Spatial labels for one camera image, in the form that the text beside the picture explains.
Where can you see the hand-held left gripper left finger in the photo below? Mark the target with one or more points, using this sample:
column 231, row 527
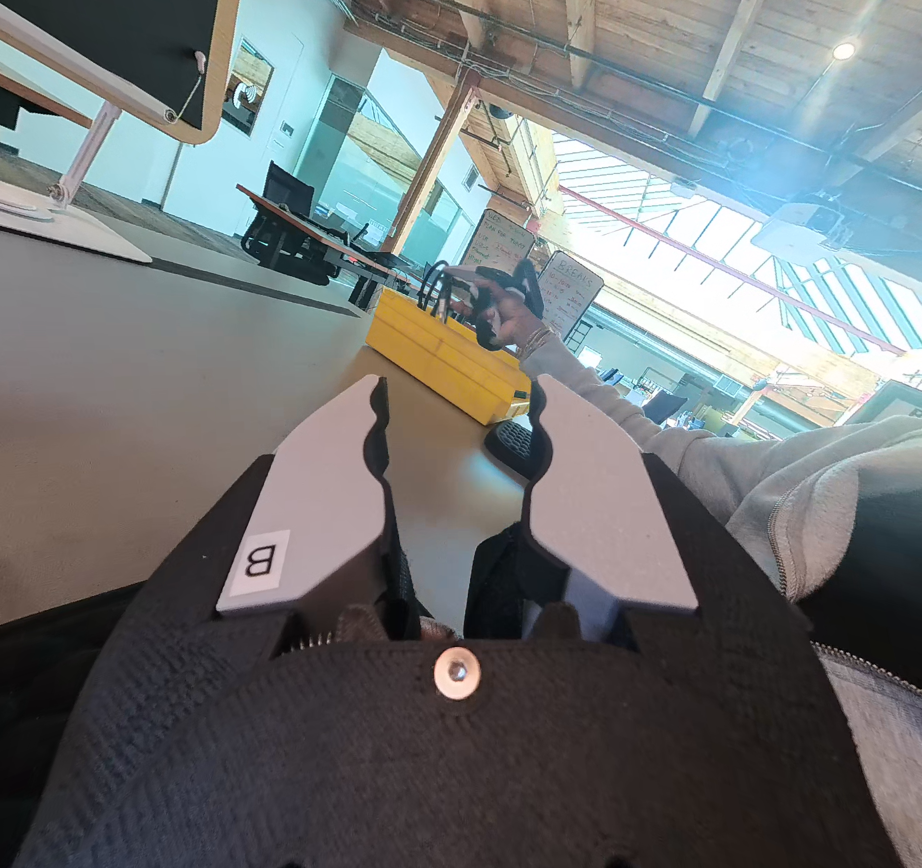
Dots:
column 317, row 508

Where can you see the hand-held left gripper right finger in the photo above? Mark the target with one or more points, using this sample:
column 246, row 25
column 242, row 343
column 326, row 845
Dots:
column 605, row 522

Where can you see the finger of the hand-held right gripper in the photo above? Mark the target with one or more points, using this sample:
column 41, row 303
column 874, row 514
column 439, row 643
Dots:
column 472, row 276

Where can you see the yellow plastic bin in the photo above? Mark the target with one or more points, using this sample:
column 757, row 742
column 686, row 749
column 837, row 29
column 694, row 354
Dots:
column 432, row 356

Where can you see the person's right forearm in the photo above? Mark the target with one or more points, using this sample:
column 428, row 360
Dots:
column 648, row 436

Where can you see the person's left hand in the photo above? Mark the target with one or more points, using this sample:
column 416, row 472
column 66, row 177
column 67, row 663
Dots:
column 439, row 630

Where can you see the black laptop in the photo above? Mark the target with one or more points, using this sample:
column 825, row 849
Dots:
column 382, row 260

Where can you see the black foam wrist pad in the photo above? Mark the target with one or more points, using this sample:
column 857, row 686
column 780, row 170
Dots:
column 511, row 443

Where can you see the row of black office chairs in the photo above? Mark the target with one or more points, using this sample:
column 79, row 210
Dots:
column 663, row 407

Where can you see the brown-topped office desk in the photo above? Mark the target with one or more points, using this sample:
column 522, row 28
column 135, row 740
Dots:
column 302, row 223

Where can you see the black mesh desk chair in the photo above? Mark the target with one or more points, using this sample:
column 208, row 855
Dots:
column 284, row 187

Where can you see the white ceiling projector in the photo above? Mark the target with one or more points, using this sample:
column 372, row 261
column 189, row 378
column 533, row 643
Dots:
column 799, row 234

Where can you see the white double door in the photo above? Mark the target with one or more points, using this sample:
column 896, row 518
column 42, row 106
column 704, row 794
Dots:
column 194, row 176

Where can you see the black framed paper sign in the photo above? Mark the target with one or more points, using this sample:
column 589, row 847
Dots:
column 886, row 403

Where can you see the white panel stand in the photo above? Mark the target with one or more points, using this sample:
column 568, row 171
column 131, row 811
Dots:
column 72, row 234

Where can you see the ceiling track spotlight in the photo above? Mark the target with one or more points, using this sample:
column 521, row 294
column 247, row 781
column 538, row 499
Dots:
column 844, row 51

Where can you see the wood-framed black panel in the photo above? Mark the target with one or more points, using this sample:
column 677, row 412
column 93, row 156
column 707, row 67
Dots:
column 108, row 10

